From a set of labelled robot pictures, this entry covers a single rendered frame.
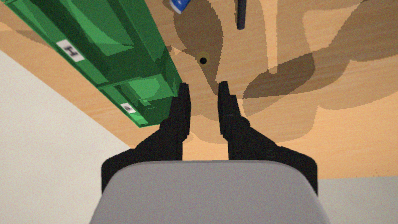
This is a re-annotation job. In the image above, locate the blue battery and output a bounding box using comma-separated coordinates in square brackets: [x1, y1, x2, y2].
[169, 0, 191, 14]

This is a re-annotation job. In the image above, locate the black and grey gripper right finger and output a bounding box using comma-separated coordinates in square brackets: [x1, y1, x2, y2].
[217, 81, 318, 197]

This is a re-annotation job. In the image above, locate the green rack of bins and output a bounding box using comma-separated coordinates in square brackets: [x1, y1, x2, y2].
[1, 0, 183, 128]

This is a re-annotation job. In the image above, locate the black bolt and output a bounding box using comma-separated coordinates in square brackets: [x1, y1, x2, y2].
[237, 0, 247, 30]

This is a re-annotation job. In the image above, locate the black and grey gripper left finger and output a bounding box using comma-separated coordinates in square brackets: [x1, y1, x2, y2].
[101, 83, 191, 196]

